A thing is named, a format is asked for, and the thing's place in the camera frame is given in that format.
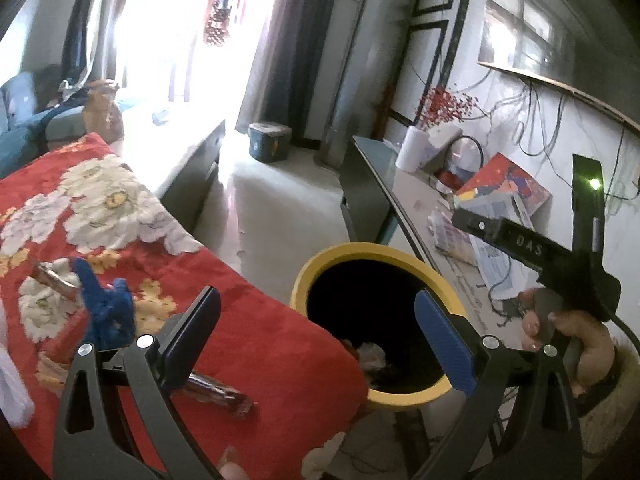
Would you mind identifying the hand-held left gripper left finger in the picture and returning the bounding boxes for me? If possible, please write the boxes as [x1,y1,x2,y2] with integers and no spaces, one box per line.
[55,285,223,480]

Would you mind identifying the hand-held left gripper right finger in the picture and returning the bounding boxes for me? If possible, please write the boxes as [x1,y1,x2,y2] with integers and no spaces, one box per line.
[414,290,583,480]

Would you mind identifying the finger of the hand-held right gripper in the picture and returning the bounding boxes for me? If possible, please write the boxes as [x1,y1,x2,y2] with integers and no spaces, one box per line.
[451,207,507,244]

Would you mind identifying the dark brown snack wrapper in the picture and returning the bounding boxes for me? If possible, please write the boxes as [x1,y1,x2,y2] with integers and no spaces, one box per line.
[185,370,257,417]

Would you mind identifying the yellow trash bin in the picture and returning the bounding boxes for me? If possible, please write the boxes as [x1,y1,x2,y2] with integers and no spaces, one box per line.
[291,242,468,413]

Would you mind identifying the person's right forearm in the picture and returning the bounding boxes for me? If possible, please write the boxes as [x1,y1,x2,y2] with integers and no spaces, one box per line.
[575,335,640,457]

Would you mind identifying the person's right hand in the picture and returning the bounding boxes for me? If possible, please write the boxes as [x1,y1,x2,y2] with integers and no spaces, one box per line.
[520,287,616,397]

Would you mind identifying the person's left hand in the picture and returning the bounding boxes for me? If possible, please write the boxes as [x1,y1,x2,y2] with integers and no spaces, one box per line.
[217,446,251,480]

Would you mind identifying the colourful packet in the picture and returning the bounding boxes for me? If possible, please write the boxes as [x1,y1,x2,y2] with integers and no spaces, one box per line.
[427,210,478,266]

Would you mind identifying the printed paper sheets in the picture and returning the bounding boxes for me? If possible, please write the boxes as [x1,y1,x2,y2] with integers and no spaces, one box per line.
[467,195,540,302]

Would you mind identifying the red book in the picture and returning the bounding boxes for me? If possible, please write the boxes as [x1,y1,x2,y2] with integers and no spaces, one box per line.
[455,152,552,221]

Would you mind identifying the red floral blanket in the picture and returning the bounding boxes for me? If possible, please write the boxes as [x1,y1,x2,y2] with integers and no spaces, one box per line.
[0,132,371,480]

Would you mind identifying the white round device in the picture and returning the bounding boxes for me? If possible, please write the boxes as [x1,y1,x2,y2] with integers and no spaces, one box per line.
[442,135,484,182]

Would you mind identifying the crumpled white paper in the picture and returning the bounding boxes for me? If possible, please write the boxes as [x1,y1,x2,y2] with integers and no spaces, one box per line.
[350,341,392,376]

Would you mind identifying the white box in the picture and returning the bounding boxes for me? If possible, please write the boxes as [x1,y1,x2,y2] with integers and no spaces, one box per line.
[425,124,463,168]

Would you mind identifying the white paper towel roll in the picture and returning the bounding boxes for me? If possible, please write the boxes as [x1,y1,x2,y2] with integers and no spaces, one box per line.
[396,126,432,173]

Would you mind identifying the glass-topped television cabinet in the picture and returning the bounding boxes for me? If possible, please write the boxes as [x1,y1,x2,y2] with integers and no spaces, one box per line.
[340,135,551,461]

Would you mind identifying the red berry branches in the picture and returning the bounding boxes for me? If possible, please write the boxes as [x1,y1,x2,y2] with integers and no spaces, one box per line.
[415,86,482,131]

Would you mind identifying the silver brown wrapper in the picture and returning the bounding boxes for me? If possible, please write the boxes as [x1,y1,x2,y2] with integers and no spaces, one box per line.
[32,261,83,298]

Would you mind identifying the glossy coffee table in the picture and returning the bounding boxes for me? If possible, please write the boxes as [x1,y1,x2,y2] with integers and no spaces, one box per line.
[112,105,227,221]

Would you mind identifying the white pleated paper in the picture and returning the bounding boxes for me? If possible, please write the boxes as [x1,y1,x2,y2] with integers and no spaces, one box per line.
[0,305,36,428]

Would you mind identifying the grey standing air conditioner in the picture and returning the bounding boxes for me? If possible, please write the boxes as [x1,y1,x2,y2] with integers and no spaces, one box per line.
[315,0,426,168]

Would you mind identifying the blue storage box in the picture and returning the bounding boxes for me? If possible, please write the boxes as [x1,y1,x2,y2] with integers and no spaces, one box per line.
[248,121,292,163]

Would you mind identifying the brown paper bag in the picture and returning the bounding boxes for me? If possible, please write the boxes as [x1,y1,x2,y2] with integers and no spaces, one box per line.
[82,80,125,143]

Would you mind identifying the grey curtain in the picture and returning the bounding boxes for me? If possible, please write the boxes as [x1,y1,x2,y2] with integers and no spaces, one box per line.
[235,0,373,137]

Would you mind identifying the hanging clothes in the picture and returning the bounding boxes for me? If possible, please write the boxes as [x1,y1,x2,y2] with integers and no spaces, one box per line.
[202,0,251,48]

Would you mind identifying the blue curtain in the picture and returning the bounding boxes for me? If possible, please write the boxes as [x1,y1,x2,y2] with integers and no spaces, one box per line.
[60,0,118,96]

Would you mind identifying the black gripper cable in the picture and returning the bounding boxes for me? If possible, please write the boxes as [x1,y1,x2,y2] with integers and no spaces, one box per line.
[607,310,640,358]

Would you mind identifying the black wall cables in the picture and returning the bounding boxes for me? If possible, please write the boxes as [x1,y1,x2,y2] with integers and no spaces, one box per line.
[480,65,640,211]

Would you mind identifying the brown balcony door frame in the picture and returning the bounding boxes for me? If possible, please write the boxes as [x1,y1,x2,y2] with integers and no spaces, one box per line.
[115,0,261,106]

